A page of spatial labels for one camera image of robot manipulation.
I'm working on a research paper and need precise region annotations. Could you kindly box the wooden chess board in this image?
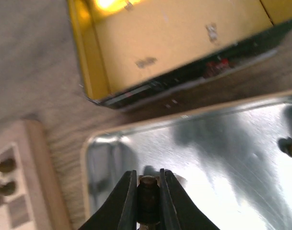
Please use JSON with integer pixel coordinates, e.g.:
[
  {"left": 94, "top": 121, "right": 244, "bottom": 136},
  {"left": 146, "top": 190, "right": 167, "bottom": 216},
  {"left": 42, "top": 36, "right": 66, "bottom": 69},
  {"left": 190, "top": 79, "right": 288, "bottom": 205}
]
[{"left": 0, "top": 119, "right": 72, "bottom": 230}]

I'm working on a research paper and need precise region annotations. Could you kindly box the dark pawn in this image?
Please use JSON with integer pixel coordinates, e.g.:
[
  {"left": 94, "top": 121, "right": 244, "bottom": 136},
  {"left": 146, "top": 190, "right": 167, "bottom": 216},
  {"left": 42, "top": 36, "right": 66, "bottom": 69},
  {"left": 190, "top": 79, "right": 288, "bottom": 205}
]
[{"left": 137, "top": 175, "right": 160, "bottom": 230}]

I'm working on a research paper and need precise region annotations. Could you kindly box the gold tin box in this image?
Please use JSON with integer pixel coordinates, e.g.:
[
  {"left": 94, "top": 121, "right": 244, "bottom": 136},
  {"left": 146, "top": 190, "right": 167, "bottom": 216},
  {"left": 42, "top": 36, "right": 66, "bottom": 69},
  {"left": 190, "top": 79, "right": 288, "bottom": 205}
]
[{"left": 81, "top": 90, "right": 292, "bottom": 230}]

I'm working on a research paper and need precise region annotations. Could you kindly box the gold tin lid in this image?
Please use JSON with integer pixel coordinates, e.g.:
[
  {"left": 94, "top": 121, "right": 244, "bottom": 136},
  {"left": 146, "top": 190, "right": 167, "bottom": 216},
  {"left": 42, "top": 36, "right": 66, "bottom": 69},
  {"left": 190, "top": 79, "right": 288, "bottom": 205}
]
[{"left": 67, "top": 0, "right": 292, "bottom": 109}]

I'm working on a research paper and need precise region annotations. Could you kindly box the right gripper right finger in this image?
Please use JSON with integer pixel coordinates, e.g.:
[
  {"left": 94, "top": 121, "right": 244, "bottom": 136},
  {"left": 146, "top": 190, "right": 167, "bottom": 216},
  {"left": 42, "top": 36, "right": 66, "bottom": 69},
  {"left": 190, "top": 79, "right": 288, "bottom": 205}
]
[{"left": 160, "top": 169, "right": 218, "bottom": 230}]

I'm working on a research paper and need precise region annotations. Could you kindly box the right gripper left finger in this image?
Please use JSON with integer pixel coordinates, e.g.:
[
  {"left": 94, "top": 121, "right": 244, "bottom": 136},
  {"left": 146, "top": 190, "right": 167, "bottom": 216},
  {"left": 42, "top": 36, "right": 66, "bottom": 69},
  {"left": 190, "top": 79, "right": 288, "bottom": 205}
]
[{"left": 79, "top": 170, "right": 137, "bottom": 230}]

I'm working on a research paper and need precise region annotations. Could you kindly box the dark chess piece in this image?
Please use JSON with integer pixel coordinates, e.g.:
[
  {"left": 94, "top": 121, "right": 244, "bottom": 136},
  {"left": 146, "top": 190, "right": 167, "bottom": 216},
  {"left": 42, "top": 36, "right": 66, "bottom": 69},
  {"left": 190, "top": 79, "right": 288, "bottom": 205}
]
[
  {"left": 0, "top": 159, "right": 16, "bottom": 173},
  {"left": 0, "top": 181, "right": 16, "bottom": 199}
]

